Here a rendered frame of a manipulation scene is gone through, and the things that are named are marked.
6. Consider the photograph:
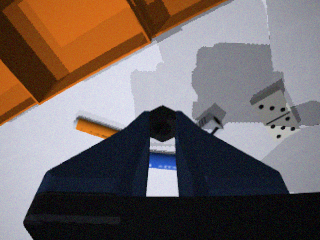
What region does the orange three-compartment tray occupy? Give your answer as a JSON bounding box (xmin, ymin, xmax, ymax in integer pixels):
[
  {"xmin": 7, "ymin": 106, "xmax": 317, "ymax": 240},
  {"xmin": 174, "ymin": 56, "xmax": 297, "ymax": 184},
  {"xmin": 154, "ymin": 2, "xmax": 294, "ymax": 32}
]
[{"xmin": 0, "ymin": 0, "xmax": 227, "ymax": 126}]

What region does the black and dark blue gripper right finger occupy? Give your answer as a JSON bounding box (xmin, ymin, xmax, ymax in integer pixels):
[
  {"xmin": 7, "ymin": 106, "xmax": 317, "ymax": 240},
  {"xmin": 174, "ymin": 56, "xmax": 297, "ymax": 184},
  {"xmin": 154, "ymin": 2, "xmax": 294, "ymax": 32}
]
[{"xmin": 175, "ymin": 111, "xmax": 290, "ymax": 196}]

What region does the blue battery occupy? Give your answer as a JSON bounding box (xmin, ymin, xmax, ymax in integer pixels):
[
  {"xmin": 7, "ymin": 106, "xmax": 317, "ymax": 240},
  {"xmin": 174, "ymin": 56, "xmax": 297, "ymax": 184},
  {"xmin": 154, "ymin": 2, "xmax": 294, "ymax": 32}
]
[{"xmin": 149, "ymin": 152, "xmax": 176, "ymax": 170}]

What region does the white domino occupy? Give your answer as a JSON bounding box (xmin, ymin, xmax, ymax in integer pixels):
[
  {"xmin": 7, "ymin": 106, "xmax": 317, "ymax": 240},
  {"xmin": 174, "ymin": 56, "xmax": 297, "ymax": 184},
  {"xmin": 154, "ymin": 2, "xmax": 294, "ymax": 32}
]
[{"xmin": 250, "ymin": 85, "xmax": 301, "ymax": 143}]

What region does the orange battery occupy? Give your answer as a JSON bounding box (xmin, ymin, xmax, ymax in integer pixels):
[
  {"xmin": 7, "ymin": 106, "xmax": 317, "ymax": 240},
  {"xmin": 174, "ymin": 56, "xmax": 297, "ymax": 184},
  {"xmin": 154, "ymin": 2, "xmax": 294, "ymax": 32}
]
[{"xmin": 73, "ymin": 117, "xmax": 118, "ymax": 139}]

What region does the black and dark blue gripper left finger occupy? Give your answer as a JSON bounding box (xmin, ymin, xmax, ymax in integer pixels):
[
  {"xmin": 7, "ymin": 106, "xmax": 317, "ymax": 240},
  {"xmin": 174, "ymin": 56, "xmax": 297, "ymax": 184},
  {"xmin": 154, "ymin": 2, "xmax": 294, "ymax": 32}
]
[{"xmin": 35, "ymin": 111, "xmax": 150, "ymax": 196}]

